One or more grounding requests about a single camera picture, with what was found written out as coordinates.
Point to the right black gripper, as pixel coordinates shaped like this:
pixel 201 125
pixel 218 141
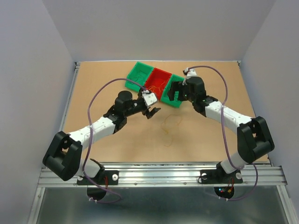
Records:
pixel 177 86

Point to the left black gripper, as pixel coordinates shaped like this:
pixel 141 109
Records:
pixel 149 114

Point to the red plastic bin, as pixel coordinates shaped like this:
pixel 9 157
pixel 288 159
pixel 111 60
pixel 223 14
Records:
pixel 157 81

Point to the green plastic bin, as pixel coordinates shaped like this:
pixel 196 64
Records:
pixel 165 99
pixel 139 74

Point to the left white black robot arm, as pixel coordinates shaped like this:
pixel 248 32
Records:
pixel 63 156

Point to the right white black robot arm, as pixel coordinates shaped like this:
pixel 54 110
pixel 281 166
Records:
pixel 254 139

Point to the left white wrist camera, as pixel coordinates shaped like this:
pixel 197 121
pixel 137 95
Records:
pixel 149 98

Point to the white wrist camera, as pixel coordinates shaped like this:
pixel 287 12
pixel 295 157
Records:
pixel 149 98
pixel 188 73

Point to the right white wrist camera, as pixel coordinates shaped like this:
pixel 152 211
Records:
pixel 188 73

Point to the aluminium mounting rail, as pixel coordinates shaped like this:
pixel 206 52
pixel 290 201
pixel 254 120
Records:
pixel 180 174

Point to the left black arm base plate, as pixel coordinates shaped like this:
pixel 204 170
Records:
pixel 107 177

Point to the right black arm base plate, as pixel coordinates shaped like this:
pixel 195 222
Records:
pixel 213 176

